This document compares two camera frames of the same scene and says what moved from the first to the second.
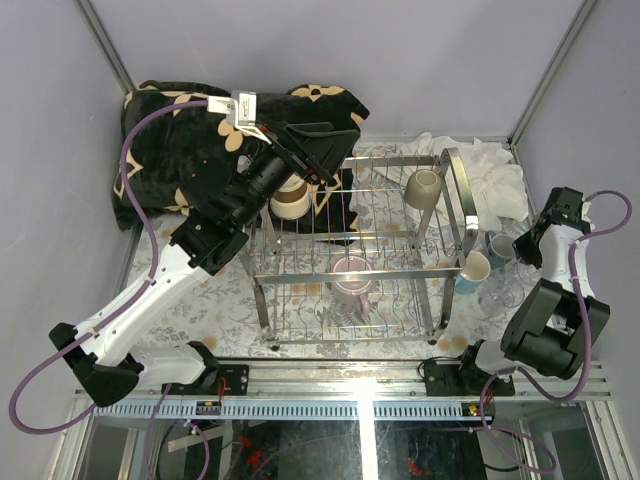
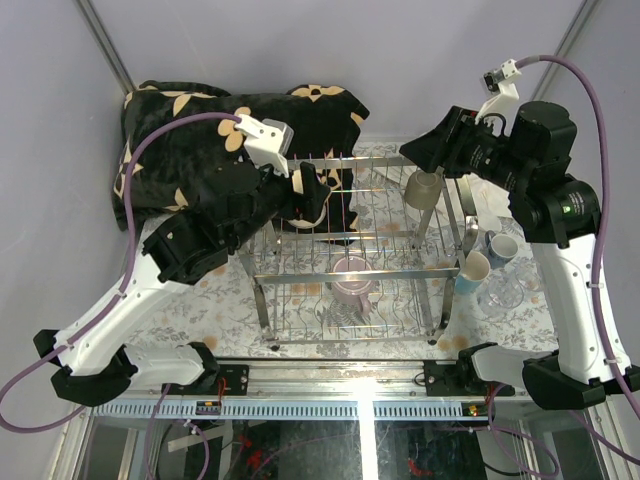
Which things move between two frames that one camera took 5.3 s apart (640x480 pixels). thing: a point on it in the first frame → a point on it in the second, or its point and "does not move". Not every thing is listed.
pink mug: x=353 y=293 does not move
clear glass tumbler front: x=514 y=228 → x=529 y=273
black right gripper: x=523 y=250 → x=429 y=150
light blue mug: x=476 y=269 does not move
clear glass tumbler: x=503 y=288 does not move
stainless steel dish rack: x=368 y=256 does not move
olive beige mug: x=423 y=188 does not move
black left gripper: x=318 y=146 → x=314 y=193
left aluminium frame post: x=107 y=45 does not move
